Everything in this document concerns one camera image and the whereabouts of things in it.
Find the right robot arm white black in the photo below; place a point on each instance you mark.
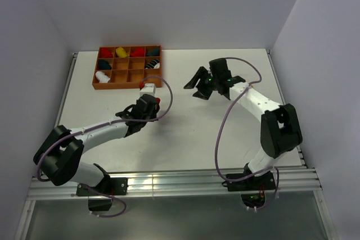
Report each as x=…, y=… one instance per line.
x=280, y=130

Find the dark navy rolled sock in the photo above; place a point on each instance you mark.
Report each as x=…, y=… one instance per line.
x=103, y=65

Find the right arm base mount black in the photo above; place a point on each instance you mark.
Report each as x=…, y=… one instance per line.
x=258, y=184

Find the red rolled sock middle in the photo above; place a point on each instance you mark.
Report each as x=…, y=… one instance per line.
x=137, y=52

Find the dark teal rolled sock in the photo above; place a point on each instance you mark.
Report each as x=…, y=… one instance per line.
x=154, y=52

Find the red rolled sock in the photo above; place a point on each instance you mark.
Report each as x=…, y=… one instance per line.
x=137, y=52
x=105, y=53

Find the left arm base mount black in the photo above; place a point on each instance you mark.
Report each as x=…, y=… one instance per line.
x=100, y=198

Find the red rolled sock left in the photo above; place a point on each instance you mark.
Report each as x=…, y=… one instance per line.
x=105, y=53

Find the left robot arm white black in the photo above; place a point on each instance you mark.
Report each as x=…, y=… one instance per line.
x=59, y=155

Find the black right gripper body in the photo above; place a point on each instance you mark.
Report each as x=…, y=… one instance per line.
x=208, y=82

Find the black white striped rolled sock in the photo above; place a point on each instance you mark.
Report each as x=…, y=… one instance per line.
x=153, y=64

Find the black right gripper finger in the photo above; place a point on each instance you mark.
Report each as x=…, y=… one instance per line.
x=195, y=79
x=203, y=93

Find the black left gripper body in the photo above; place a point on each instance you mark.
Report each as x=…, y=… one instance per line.
x=152, y=116

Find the wooden compartment tray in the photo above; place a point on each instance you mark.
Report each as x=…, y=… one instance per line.
x=127, y=73

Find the yellow rolled sock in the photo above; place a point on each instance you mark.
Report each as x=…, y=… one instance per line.
x=121, y=52

